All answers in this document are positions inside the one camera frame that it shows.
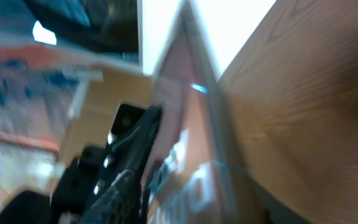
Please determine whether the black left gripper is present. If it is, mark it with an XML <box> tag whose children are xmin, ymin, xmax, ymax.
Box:
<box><xmin>0</xmin><ymin>101</ymin><xmax>147</xmax><ymax>224</ymax></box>

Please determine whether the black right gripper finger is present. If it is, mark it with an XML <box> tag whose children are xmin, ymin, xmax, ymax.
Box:
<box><xmin>76</xmin><ymin>105</ymin><xmax>163</xmax><ymax>224</ymax></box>

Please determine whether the rose gold Galaxy smartphone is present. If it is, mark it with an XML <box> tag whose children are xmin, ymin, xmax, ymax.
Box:
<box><xmin>142</xmin><ymin>1</ymin><xmax>263</xmax><ymax>223</ymax></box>

